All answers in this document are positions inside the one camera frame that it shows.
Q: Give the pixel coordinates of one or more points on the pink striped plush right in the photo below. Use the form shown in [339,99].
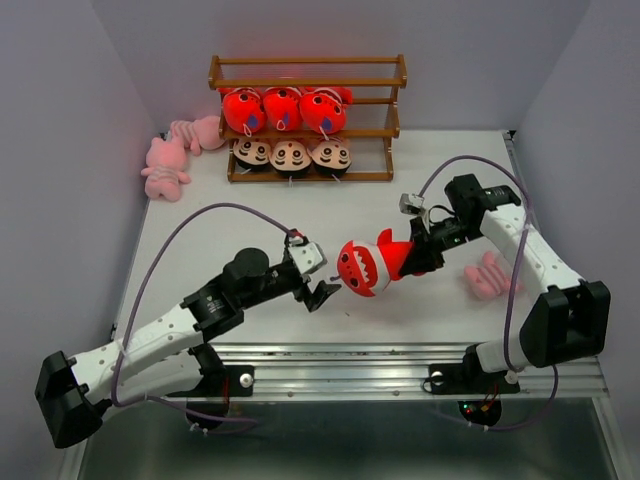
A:
[490,277]

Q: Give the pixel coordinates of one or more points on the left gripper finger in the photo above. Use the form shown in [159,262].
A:
[313,299]
[324,290]

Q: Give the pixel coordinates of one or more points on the brown wooden three-tier shelf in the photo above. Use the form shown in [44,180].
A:
[372,118]

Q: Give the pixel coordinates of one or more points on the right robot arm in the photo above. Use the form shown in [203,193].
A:
[569,316]

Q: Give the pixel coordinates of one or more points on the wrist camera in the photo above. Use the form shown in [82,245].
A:
[307,256]
[413,205]

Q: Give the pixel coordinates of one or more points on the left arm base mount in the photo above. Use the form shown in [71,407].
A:
[208,387]

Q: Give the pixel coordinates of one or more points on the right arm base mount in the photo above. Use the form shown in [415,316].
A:
[480,391]

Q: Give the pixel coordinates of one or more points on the pink striped plush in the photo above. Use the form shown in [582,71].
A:
[198,135]
[490,277]
[165,170]

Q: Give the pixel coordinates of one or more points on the pink striped plush lower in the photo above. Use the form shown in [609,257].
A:
[165,170]

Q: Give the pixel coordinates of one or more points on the doll plush orange cap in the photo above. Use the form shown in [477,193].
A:
[252,154]

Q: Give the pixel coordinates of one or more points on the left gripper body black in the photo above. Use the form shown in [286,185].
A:
[284,281]

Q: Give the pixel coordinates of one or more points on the red fish plush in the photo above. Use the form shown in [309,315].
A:
[281,105]
[368,268]
[324,109]
[243,109]

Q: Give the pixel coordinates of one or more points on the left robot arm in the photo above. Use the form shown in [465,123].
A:
[73,393]

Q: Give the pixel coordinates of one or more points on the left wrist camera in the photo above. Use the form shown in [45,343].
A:
[307,256]

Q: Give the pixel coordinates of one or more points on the aluminium mounting rail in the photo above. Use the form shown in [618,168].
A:
[330,372]

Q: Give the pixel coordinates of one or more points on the pink striped plush upper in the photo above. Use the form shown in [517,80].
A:
[198,135]

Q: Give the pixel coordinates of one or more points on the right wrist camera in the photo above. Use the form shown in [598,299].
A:
[413,205]

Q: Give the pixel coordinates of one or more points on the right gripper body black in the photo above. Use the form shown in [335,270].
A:
[442,235]

